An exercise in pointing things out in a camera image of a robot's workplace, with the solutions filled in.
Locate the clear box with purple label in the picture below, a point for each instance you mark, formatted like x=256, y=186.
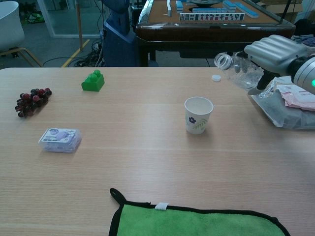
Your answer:
x=60, y=140

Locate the blue machine base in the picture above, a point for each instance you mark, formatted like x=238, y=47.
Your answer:
x=118, y=44

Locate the white power strip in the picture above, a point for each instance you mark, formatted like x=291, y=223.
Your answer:
x=96, y=47

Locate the blue mahjong tile row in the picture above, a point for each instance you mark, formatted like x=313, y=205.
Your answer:
x=179, y=6
x=210, y=10
x=242, y=8

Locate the black bag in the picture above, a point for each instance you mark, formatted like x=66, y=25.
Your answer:
x=304, y=27

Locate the pink wet wipes pack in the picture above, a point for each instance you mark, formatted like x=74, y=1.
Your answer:
x=300, y=98

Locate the green cloth with black trim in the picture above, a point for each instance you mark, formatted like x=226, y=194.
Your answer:
x=192, y=223

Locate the green toy building block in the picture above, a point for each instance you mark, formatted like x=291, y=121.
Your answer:
x=93, y=82

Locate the white paper cup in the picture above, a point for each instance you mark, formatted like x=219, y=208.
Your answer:
x=198, y=116

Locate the grey zip bag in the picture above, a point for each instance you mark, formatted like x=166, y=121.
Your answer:
x=283, y=113

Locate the transparent plastic bottle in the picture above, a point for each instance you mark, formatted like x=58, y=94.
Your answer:
x=231, y=65

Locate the white bottle cap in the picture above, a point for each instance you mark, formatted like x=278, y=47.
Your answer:
x=216, y=78

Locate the dark red grape bunch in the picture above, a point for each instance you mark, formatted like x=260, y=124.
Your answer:
x=32, y=100

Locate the face-up mahjong tile row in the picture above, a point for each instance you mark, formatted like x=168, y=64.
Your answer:
x=211, y=16

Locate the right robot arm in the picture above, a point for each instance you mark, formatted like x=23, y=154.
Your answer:
x=305, y=73

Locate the black tripod stand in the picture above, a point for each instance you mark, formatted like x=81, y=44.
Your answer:
x=285, y=12

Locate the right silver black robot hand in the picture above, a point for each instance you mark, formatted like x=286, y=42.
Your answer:
x=273, y=52

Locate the wooden post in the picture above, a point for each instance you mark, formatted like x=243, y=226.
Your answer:
x=79, y=24

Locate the chair with wooden legs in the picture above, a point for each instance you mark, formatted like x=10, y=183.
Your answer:
x=9, y=27

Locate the brown mahjong table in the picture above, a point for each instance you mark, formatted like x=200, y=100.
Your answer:
x=197, y=34

